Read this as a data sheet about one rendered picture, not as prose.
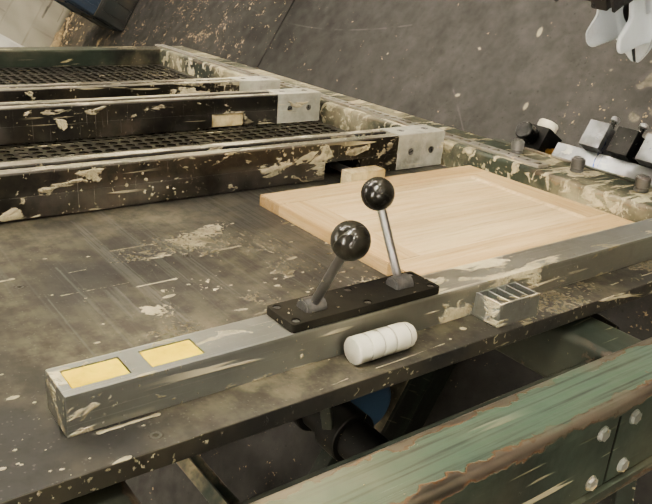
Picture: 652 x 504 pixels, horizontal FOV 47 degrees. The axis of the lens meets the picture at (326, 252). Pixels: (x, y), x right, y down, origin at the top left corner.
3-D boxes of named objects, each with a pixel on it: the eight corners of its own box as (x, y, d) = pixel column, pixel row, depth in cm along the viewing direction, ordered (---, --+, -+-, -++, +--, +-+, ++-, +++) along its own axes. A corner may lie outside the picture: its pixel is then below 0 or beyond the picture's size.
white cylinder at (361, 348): (359, 370, 75) (417, 351, 79) (362, 344, 74) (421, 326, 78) (341, 357, 77) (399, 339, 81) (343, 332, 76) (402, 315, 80)
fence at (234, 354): (681, 250, 116) (688, 226, 114) (67, 439, 61) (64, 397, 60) (652, 239, 119) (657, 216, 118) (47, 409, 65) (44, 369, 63)
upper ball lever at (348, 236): (331, 323, 77) (385, 239, 68) (301, 332, 75) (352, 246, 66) (314, 295, 79) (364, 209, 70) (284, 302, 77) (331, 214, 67)
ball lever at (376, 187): (425, 288, 82) (397, 171, 83) (400, 295, 80) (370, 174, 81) (403, 292, 86) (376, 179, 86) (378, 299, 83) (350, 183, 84)
